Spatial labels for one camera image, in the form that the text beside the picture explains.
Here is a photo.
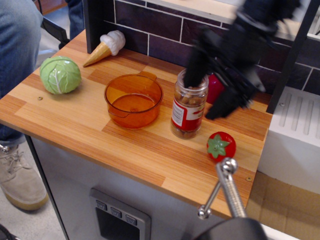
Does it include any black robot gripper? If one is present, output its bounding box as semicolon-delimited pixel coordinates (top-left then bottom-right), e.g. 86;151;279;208
183;14;278;120

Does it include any clear jar of almonds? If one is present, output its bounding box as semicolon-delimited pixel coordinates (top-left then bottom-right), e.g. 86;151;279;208
171;69;209;139

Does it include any orange transparent plastic pot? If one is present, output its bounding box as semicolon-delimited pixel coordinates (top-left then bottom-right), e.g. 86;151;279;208
104;71;164;129

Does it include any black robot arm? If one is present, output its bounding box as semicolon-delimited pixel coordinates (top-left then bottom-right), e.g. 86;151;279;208
183;0;300;120

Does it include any dark red jar lid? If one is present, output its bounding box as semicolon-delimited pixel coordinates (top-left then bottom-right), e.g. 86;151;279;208
206;74;225;105

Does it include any red toy strawberry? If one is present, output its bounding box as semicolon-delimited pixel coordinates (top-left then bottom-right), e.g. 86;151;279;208
206;131;237;163

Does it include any light wooden shelf board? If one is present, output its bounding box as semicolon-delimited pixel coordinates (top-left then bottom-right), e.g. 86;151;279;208
151;0;301;40

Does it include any white toy sink block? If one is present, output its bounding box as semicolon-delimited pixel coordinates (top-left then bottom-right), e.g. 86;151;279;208
258;87;320;194

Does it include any toy ice cream cone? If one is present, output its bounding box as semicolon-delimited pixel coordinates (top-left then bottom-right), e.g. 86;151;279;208
82;30;126;68

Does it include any black clamp base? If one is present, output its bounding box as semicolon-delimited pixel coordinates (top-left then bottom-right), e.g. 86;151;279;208
193;217;268;240

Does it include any green toy cabbage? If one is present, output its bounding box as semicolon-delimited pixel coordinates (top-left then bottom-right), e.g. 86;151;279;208
39;56;82;95

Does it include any black chair base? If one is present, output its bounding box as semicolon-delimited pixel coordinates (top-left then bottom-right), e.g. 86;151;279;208
33;0;70;50

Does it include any grey oven control panel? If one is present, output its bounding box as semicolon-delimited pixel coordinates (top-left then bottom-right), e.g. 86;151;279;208
89;188;152;240

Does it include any grey toy oven cabinet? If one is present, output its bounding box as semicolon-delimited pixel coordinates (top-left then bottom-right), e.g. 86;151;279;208
26;136;222;240

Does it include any beige suede shoe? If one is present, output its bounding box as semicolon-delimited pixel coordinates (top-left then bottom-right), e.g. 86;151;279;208
0;145;49;211

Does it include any black metal shelf post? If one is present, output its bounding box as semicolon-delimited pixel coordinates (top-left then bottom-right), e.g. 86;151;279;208
266;0;320;114

